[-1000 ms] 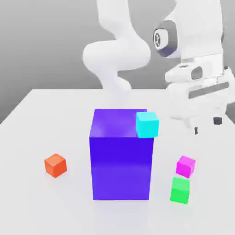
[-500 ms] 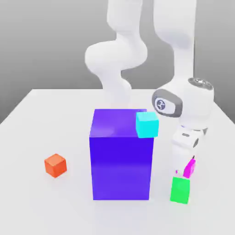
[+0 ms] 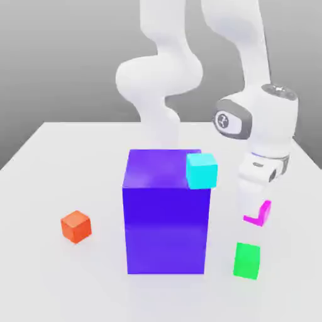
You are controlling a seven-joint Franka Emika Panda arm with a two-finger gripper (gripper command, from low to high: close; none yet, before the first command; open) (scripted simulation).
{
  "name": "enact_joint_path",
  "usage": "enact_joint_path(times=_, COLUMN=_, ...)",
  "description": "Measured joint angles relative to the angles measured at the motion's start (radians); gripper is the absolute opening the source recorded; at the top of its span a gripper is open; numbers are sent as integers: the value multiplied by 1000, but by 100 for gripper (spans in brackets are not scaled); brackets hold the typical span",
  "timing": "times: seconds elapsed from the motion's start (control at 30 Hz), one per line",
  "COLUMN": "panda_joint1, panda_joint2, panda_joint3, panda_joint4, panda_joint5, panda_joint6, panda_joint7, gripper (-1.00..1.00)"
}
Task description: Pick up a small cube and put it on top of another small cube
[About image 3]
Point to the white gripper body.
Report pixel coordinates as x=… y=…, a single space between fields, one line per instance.
x=249 y=193

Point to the small magenta cube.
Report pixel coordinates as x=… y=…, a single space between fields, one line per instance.
x=264 y=213

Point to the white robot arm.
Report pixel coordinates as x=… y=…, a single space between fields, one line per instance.
x=161 y=75

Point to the small cyan cube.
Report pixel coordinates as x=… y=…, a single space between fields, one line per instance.
x=201 y=171

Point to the small green cube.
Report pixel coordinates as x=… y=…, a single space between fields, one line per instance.
x=246 y=260

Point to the small orange cube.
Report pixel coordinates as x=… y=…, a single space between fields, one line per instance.
x=76 y=227

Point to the large purple box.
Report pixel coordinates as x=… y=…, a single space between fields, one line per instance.
x=164 y=226

